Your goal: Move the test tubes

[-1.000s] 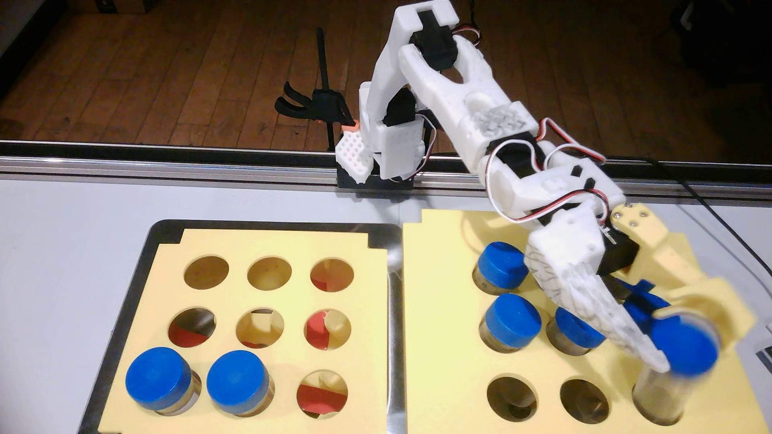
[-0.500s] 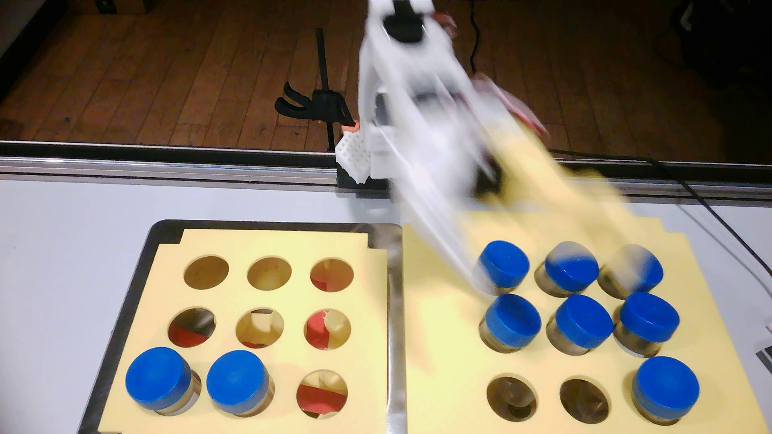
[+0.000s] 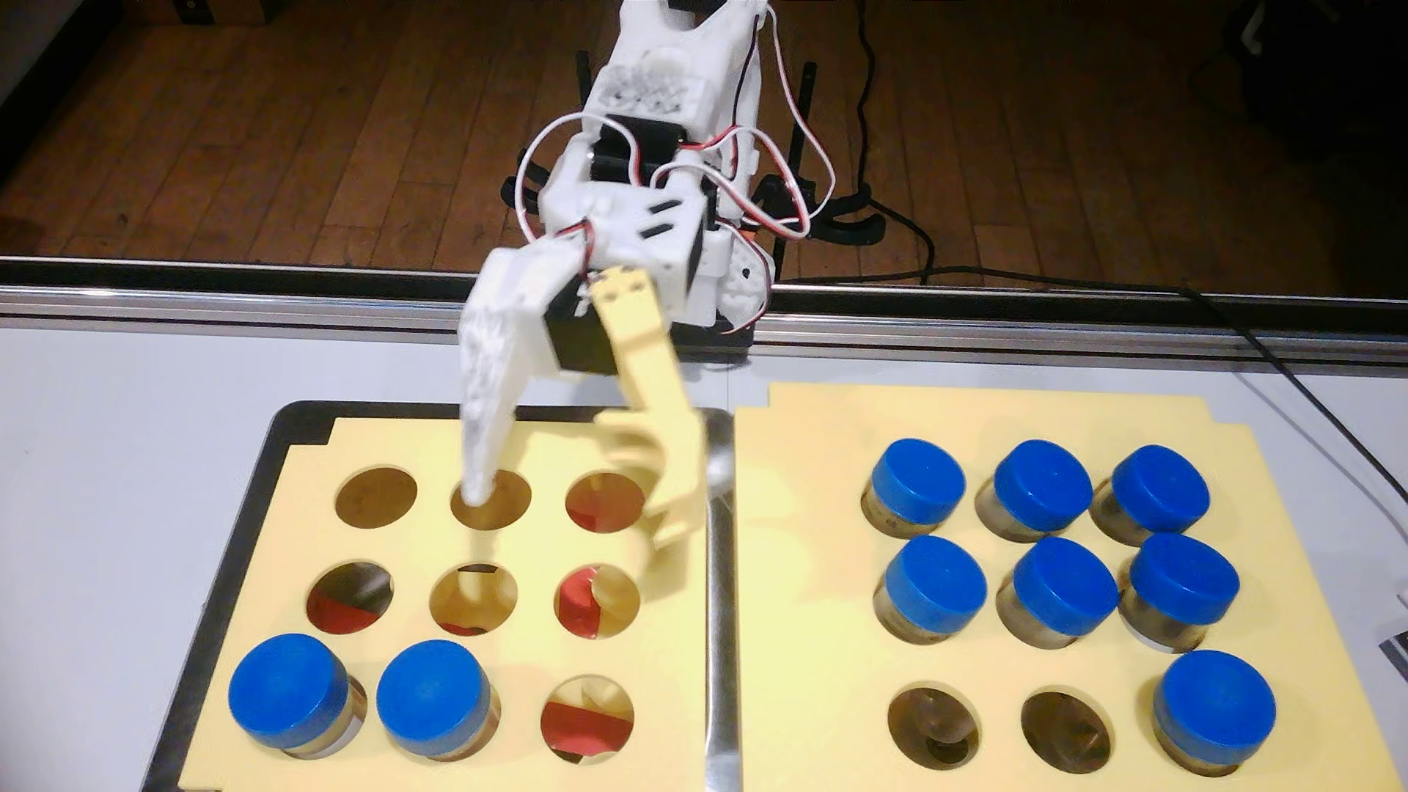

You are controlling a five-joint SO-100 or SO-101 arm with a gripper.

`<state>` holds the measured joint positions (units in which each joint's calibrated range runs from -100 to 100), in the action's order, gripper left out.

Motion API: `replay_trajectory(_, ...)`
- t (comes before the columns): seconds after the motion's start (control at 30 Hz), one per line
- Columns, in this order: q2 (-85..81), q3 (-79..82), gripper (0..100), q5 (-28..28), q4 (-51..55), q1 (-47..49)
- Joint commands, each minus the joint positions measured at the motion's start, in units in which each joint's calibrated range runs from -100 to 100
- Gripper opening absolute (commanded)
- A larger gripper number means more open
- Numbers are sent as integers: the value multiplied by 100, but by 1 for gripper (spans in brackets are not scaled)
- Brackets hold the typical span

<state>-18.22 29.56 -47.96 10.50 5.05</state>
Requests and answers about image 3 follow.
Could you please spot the white gripper with motor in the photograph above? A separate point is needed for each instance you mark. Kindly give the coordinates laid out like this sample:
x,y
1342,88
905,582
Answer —
x,y
522,287

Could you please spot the blue capped clear test tube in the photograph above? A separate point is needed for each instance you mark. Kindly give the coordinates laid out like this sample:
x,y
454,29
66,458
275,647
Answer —
x,y
432,693
1183,578
915,482
1161,486
935,583
1065,583
1213,704
286,688
1043,482

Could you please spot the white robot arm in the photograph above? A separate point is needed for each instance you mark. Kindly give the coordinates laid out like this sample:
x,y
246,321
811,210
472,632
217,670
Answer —
x,y
671,55

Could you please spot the large yellow foam rack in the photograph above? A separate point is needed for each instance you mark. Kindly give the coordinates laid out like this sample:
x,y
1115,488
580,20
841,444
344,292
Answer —
x,y
814,572

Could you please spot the yellow foam rack in tray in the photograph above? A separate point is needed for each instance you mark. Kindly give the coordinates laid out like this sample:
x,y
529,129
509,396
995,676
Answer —
x,y
673,660

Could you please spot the metal tray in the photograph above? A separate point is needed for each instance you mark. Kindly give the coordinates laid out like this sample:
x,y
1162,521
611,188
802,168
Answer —
x,y
237,528

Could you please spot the dark bulky object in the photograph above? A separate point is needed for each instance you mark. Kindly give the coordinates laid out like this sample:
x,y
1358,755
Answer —
x,y
1320,77

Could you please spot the small grey object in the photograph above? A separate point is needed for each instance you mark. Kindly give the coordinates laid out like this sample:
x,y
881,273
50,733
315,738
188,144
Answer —
x,y
1399,649

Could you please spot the aluminium table rail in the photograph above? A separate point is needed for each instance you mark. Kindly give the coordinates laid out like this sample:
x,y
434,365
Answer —
x,y
330,308

